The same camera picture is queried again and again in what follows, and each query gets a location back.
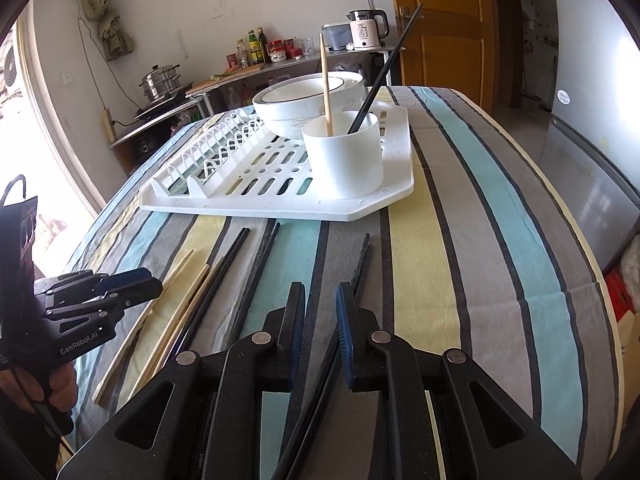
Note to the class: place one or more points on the wooden cutting board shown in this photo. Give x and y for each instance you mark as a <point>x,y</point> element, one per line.
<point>225,77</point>

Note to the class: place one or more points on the stainless steamer pot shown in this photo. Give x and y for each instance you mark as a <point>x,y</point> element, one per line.
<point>160,82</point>

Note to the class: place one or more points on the wooden chopstick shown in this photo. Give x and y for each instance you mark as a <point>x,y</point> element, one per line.
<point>195,290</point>
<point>326,85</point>
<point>120,360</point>

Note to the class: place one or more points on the black chopstick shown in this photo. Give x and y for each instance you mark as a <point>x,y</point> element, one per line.
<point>227,265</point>
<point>361,260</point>
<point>212,280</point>
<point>385,70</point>
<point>367,256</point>
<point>260,260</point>

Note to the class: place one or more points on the red box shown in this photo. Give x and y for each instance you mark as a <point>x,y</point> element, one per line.
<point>622,292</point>

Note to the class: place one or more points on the silver refrigerator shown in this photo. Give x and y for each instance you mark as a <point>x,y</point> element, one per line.
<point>590,135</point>

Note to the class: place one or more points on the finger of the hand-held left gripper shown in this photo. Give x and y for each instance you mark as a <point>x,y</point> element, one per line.
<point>142,292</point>
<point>130,277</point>

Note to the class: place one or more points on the white power strip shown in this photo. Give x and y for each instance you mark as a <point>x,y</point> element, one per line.
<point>107,125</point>

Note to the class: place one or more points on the red and white jar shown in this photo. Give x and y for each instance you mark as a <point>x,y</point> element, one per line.
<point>277,52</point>

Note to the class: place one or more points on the striped tablecloth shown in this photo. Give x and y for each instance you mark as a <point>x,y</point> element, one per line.
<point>450,260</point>

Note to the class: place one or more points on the small clear bottle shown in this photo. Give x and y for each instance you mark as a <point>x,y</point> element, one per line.
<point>242,55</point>

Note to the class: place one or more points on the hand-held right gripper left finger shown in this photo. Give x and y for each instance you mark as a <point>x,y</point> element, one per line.
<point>295,340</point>

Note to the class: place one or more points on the hanging cloth bag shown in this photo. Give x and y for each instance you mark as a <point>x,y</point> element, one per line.
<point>112,25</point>

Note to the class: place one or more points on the white plastic dish rack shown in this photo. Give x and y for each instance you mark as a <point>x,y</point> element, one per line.
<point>250,180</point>

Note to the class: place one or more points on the metal shelf table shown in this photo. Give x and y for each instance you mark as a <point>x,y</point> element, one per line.
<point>300,62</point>

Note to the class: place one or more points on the green bottle with yellow label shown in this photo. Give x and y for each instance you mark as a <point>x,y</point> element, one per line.
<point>255,50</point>

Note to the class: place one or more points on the wooden door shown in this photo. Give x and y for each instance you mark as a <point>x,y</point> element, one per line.
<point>445,25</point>

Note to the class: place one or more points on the person's left hand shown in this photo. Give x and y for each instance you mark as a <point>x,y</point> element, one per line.
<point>30,385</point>

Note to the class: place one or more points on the white bowl with black rim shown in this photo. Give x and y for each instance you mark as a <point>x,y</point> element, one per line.
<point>290,105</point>

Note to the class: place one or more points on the white cup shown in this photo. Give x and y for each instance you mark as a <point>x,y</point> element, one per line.
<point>345,160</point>

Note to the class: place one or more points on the dark glass bottle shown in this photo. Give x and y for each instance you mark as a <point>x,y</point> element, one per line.
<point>265,47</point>

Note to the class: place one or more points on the white electric kettle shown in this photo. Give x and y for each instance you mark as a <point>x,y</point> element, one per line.
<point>365,30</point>

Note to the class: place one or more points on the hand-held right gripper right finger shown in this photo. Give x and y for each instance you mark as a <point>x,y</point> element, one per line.
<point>345,340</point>

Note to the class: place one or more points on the white water container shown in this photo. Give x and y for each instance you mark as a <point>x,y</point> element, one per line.
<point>336,37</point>

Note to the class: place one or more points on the drinking glass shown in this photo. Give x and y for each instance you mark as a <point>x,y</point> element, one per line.
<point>307,46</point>

